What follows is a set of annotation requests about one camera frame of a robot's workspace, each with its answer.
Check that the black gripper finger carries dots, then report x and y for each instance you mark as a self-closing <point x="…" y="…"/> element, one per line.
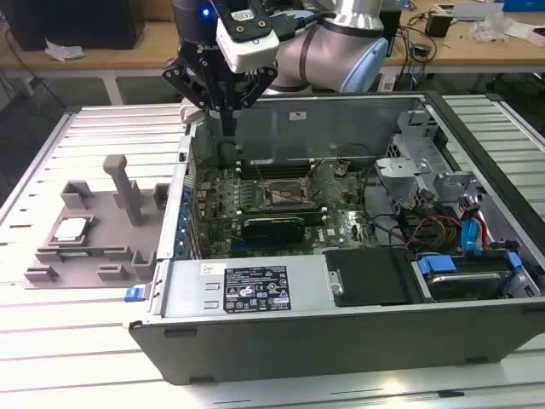
<point x="259" y="87"/>
<point x="179" y="76"/>

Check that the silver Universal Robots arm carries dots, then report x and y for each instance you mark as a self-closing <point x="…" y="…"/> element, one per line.
<point x="332" y="38"/>

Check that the CPU socket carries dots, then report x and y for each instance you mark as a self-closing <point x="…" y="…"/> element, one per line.
<point x="279" y="189"/>

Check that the wooden desk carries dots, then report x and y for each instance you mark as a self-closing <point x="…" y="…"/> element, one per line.
<point x="127" y="57"/>

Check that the black RAM slot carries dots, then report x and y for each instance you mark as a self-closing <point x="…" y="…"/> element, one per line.
<point x="281" y="172"/>
<point x="281" y="163"/>

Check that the thin metal locking lever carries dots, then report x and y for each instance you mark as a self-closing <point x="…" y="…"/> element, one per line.
<point x="317" y="168"/>
<point x="260" y="171"/>

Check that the black computer tower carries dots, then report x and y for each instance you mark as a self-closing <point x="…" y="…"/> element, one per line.
<point x="85" y="21"/>

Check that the coin battery holder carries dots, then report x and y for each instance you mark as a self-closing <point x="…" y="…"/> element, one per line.
<point x="342" y="169"/>

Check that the blue expansion slot clip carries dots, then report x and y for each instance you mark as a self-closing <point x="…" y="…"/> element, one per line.
<point x="179" y="247"/>
<point x="184" y="211"/>
<point x="182" y="230"/>
<point x="187" y="194"/>

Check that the crumpled white paper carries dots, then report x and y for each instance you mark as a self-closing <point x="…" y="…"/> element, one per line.
<point x="64" y="50"/>

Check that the installed green RAM stick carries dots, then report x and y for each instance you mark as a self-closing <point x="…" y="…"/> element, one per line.
<point x="281" y="211"/>

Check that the tall black box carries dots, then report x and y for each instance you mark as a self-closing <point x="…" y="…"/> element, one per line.
<point x="394" y="34"/>

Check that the black graphics card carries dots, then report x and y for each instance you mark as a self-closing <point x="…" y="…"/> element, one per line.
<point x="274" y="232"/>

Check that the green motherboard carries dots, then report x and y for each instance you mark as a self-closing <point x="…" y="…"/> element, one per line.
<point x="340" y="221"/>

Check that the silver metal drive cage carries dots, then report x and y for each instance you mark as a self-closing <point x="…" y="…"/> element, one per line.
<point x="404" y="168"/>

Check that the grey plastic parts rack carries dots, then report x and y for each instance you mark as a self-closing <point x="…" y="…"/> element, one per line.
<point x="106" y="238"/>

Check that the small black cube box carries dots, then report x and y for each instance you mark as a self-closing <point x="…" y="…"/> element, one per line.
<point x="437" y="24"/>

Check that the white handwritten sticker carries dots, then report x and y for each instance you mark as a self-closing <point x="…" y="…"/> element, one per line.
<point x="212" y="270"/>

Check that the black power connector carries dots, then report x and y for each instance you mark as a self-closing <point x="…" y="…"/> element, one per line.
<point x="427" y="198"/>

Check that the black power supply label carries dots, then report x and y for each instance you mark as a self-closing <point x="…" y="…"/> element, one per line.
<point x="255" y="289"/>

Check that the silver power supply unit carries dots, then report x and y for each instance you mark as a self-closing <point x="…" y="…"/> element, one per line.
<point x="191" y="294"/>

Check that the blue case latch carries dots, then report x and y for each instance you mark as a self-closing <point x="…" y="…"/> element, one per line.
<point x="133" y="295"/>

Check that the clear plastic bags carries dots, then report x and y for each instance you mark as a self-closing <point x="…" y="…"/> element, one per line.
<point x="489" y="27"/>

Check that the blue disk carrier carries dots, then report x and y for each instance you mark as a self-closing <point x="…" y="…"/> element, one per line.
<point x="436" y="265"/>

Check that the black open PC case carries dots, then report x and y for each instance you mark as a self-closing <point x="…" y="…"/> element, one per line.
<point x="298" y="349"/>

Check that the blue flat box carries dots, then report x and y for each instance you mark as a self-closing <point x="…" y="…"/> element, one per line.
<point x="526" y="4"/>

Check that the silver hard disk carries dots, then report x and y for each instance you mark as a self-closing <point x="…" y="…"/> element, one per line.
<point x="464" y="284"/>

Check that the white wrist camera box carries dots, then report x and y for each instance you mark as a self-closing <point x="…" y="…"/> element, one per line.
<point x="251" y="51"/>

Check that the white case wall sticker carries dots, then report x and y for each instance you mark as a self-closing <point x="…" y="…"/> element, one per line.
<point x="298" y="115"/>

